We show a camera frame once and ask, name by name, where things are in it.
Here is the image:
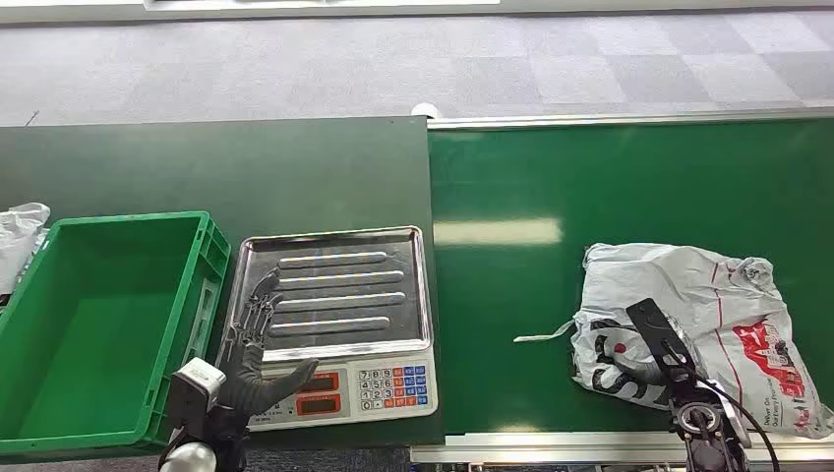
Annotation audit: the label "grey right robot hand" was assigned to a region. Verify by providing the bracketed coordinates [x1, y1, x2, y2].
[671, 325, 708, 386]

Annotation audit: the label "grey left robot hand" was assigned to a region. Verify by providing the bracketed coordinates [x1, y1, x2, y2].
[216, 266, 321, 420]

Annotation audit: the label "crumpled grey poly bag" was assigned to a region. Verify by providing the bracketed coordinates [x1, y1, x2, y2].
[0, 202, 51, 308]

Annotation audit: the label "aluminium conveyor rail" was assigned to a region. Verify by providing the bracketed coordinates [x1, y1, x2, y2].
[410, 430, 834, 465]
[426, 107, 834, 132]

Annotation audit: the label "white wall baseboard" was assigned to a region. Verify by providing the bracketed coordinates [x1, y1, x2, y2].
[0, 0, 834, 26]

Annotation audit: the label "green plastic crate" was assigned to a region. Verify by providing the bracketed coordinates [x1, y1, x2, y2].
[0, 209, 232, 457]

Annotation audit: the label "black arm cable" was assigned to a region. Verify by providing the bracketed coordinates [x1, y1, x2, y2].
[710, 383, 782, 472]

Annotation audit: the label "green conveyor belt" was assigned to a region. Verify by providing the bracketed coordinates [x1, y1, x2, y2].
[428, 119, 834, 437]

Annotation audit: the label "white electronic scale steel tray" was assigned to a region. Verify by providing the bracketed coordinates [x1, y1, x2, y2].
[216, 225, 439, 433]

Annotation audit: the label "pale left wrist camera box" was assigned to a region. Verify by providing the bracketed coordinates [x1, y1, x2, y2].
[169, 356, 227, 433]

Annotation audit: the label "grey poly bag black letters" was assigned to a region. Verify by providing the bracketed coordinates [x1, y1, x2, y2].
[512, 242, 834, 441]

